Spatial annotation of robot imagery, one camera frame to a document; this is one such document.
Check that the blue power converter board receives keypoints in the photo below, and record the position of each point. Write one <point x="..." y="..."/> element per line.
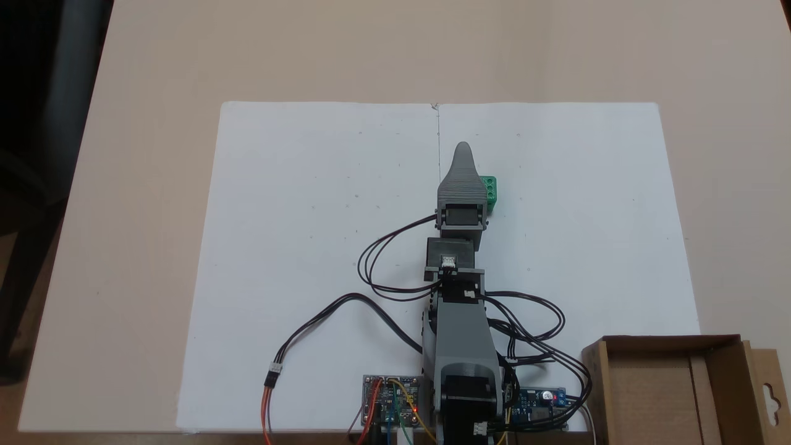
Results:
<point x="537" y="405"/>

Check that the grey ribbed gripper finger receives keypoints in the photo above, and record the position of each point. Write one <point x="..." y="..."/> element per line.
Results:
<point x="462" y="182"/>

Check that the white paper sheet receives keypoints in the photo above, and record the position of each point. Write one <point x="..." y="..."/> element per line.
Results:
<point x="587" y="216"/>
<point x="309" y="216"/>

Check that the grey printed robot arm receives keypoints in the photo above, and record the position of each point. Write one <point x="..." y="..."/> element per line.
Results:
<point x="463" y="334"/>

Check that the motor driver circuit board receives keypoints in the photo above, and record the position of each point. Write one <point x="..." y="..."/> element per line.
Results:
<point x="389" y="402"/>

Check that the brown cardboard box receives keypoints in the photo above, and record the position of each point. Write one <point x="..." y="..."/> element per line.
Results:
<point x="655" y="395"/>

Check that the green dice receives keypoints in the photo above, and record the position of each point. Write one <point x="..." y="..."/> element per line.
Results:
<point x="491" y="191"/>

